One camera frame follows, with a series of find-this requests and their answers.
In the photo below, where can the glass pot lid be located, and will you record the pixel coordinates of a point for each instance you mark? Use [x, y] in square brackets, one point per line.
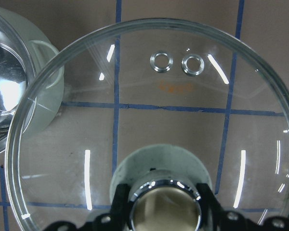
[160, 105]

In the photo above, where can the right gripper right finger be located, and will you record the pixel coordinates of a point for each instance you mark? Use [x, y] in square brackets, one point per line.
[212, 213]

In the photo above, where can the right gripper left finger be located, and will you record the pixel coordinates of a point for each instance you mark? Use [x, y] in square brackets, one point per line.
[120, 208]

